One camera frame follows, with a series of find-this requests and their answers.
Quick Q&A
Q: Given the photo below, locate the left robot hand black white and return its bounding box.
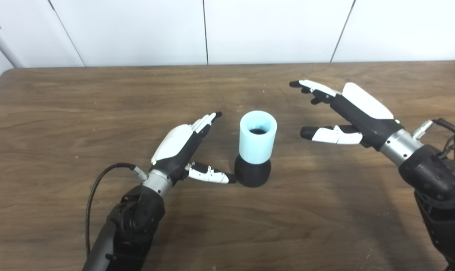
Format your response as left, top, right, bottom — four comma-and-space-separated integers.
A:
149, 111, 237, 185

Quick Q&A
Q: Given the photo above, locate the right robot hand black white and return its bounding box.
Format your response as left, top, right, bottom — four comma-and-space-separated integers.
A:
289, 80, 404, 151

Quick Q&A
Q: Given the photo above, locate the black funnel-shaped nozzle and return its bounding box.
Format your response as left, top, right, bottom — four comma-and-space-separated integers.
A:
234, 155, 272, 188

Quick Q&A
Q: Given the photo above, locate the light-blue hose piece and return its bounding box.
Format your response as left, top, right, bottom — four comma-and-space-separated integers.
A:
239, 110, 278, 165

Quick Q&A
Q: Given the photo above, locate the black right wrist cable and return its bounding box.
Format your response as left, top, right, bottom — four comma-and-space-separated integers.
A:
413, 118, 455, 158

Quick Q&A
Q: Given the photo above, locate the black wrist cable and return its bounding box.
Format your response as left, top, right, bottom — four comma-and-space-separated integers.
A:
413, 118, 455, 158
85, 163, 149, 257

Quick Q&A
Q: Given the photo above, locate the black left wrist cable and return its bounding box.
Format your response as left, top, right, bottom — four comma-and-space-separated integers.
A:
85, 163, 149, 257

